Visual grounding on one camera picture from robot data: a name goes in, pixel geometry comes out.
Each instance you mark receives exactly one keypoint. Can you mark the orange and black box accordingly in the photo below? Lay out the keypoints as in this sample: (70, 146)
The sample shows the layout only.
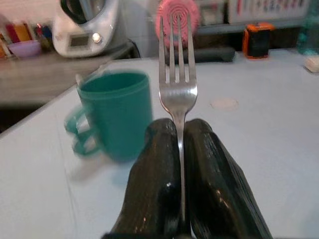
(259, 39)

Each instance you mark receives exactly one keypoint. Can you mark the white kitchen food processor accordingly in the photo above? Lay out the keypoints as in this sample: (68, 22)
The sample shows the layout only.
(87, 26)

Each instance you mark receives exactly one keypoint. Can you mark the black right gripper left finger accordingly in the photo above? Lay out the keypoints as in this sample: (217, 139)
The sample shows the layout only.
(152, 189)

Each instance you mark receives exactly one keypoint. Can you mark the green transparent bottle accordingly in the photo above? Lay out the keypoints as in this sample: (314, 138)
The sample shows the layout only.
(308, 35)

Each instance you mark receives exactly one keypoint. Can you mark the colourful book stack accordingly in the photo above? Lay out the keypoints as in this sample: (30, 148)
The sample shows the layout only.
(18, 33)

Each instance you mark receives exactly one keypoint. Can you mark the teal plastic mug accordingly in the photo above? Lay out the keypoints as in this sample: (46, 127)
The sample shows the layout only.
(117, 117)

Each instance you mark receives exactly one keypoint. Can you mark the silver metal fork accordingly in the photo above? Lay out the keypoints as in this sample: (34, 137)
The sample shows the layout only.
(178, 94)

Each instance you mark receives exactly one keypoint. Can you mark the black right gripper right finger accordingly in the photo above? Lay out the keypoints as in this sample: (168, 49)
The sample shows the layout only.
(219, 184)

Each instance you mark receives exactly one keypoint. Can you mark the black flat tray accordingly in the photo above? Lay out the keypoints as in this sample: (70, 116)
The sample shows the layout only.
(211, 53)

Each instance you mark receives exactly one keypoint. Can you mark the purple plastic bowl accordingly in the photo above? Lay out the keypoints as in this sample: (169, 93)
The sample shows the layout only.
(24, 48)

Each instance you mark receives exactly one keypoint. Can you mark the pink round spiral object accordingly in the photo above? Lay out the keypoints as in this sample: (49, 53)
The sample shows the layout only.
(178, 20)

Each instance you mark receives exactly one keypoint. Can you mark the small white object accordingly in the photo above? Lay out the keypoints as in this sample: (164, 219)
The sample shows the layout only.
(311, 64)

